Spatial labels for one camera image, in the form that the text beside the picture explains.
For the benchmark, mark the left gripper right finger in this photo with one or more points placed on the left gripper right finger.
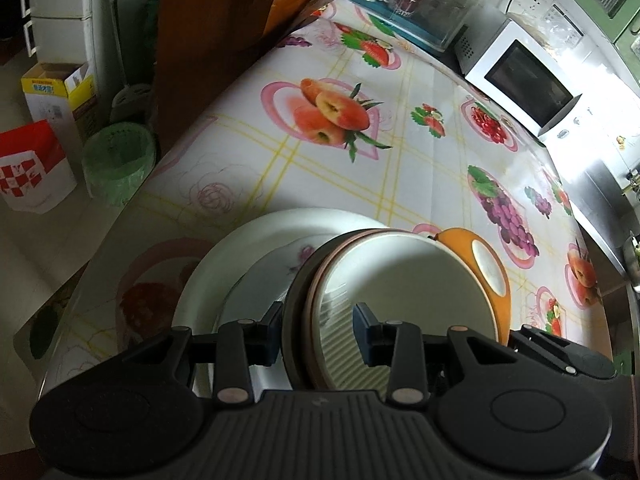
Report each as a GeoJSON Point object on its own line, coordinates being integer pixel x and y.
{"type": "Point", "coordinates": [397, 345]}

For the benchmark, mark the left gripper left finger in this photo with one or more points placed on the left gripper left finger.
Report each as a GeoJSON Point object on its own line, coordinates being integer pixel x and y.
{"type": "Point", "coordinates": [240, 345]}

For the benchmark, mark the large plain white plate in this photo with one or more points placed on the large plain white plate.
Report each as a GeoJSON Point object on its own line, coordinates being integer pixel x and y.
{"type": "Point", "coordinates": [201, 301]}

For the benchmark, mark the pink plastic bowl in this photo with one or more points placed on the pink plastic bowl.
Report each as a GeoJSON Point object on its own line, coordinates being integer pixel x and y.
{"type": "Point", "coordinates": [313, 352]}

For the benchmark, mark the pink floral white plate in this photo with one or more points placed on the pink floral white plate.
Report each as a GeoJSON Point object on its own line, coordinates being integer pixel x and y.
{"type": "Point", "coordinates": [268, 280]}

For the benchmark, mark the cream and orange bowl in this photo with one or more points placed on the cream and orange bowl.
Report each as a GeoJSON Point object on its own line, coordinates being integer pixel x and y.
{"type": "Point", "coordinates": [434, 282]}

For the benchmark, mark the stainless steel bowl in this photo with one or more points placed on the stainless steel bowl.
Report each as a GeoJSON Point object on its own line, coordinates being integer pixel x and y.
{"type": "Point", "coordinates": [294, 329]}

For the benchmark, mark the green kitchen cupboard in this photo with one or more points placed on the green kitchen cupboard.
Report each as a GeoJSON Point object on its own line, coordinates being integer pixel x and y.
{"type": "Point", "coordinates": [628, 46]}

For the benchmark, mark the steel basin with vegetables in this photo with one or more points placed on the steel basin with vegetables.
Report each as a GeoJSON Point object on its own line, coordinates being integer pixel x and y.
{"type": "Point", "coordinates": [632, 260]}

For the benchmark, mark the stainless steel countertop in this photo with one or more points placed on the stainless steel countertop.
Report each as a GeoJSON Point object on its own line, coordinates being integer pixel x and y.
{"type": "Point", "coordinates": [603, 212]}

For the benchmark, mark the green waste basket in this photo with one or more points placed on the green waste basket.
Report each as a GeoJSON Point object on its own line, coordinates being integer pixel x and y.
{"type": "Point", "coordinates": [116, 161]}

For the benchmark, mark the fruit pattern tablecloth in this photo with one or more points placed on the fruit pattern tablecloth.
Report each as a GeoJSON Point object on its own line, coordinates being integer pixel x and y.
{"type": "Point", "coordinates": [343, 125]}

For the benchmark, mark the red and white box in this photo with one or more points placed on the red and white box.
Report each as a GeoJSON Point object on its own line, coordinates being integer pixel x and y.
{"type": "Point", "coordinates": [35, 175]}

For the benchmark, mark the white microwave oven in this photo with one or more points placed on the white microwave oven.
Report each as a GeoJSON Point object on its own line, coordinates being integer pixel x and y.
{"type": "Point", "coordinates": [498, 56]}

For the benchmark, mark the yellow white cardboard box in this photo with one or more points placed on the yellow white cardboard box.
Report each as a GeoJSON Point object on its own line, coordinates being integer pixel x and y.
{"type": "Point", "coordinates": [64, 95]}

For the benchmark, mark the wooden display cabinet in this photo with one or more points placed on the wooden display cabinet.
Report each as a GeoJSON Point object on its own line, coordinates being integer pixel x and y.
{"type": "Point", "coordinates": [202, 47]}

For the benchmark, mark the white refrigerator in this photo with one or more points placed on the white refrigerator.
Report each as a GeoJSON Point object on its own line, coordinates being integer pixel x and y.
{"type": "Point", "coordinates": [116, 38]}

